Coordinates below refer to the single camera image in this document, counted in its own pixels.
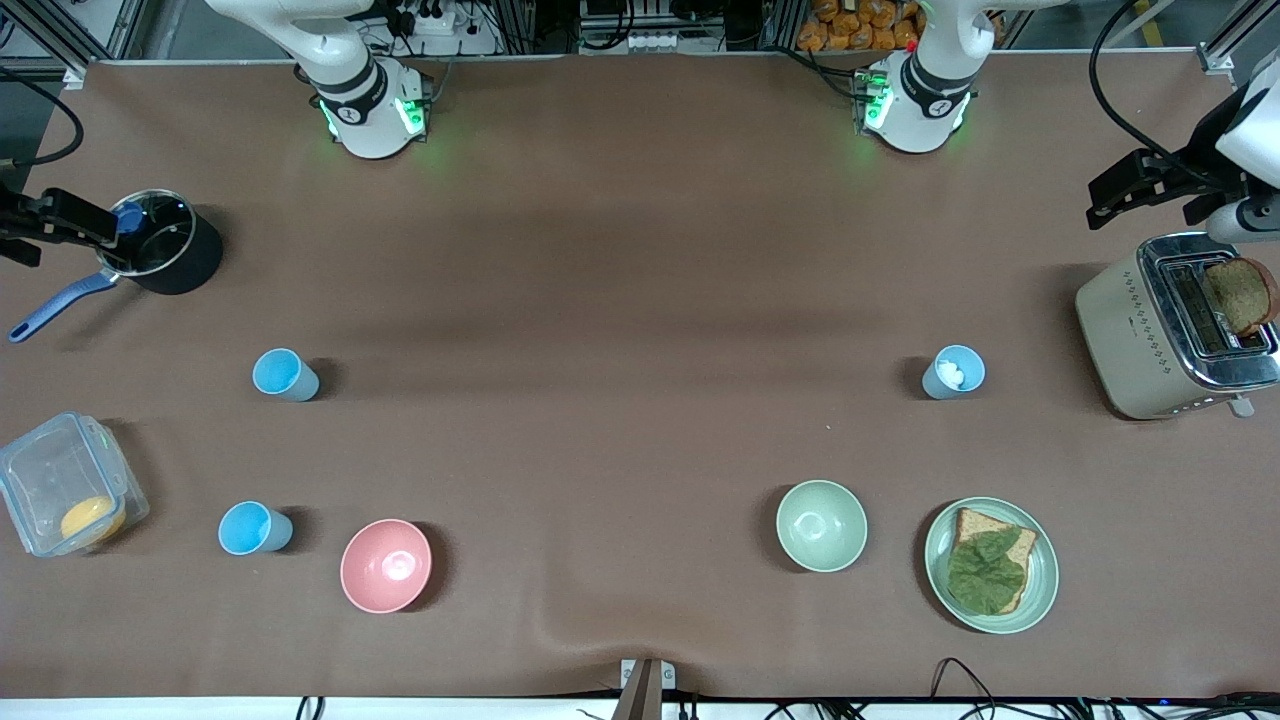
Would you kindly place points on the small white power strip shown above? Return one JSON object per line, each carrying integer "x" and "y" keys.
{"x": 655, "y": 42}

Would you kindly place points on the pink bowl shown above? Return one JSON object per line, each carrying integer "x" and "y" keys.
{"x": 386, "y": 565}

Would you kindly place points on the aluminium frame post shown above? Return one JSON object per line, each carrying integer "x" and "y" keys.
{"x": 1235, "y": 40}
{"x": 70, "y": 30}

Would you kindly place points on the green lettuce leaf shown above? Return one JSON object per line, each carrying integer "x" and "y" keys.
{"x": 985, "y": 570}

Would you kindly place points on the small blue block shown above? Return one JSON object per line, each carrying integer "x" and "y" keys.
{"x": 130, "y": 217}

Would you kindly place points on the pale green bowl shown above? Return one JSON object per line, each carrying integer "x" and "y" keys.
{"x": 821, "y": 526}

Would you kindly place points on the blue cup with white ball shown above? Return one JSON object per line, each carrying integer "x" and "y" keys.
{"x": 953, "y": 375}

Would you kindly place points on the beige and chrome toaster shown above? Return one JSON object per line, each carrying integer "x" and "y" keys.
{"x": 1130, "y": 340}

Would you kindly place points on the white power strip with plugs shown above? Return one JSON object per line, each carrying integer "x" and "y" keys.
{"x": 440, "y": 20}

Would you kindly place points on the orange fruit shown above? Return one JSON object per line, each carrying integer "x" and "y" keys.
{"x": 90, "y": 520}

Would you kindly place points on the blue plastic cup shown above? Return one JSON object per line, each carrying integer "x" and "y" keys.
{"x": 285, "y": 375}
{"x": 253, "y": 528}

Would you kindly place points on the square toast slice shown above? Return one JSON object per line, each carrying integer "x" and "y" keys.
{"x": 975, "y": 522}

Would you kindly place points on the brown bread slice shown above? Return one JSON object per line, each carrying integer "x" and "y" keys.
{"x": 1240, "y": 295}

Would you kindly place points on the bag of orange snacks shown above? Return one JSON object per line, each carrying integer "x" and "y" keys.
{"x": 860, "y": 25}

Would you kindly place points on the clear plastic food container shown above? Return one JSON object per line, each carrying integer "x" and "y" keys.
{"x": 60, "y": 480}

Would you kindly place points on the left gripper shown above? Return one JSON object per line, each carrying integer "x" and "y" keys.
{"x": 1196, "y": 164}

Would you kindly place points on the pale green plate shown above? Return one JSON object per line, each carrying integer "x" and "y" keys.
{"x": 1040, "y": 580}

